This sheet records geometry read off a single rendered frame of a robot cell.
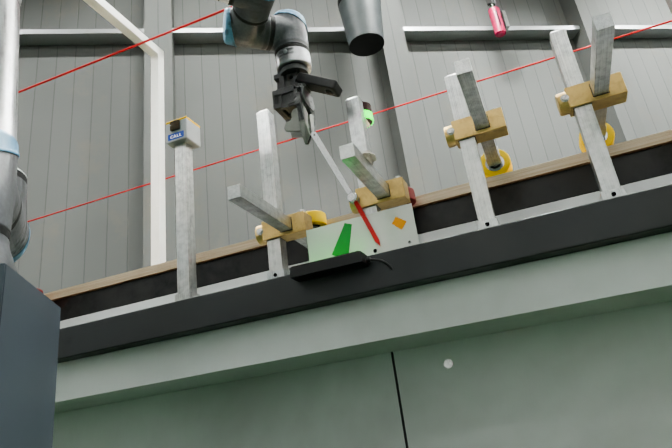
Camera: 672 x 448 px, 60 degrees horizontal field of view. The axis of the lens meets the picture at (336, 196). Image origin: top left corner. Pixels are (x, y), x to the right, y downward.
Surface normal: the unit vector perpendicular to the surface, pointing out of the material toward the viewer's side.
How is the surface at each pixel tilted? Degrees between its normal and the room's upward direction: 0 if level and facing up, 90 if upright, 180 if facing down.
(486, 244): 90
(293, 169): 90
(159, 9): 90
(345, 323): 90
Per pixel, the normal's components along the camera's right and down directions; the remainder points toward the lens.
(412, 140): 0.14, -0.40
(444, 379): -0.36, -0.32
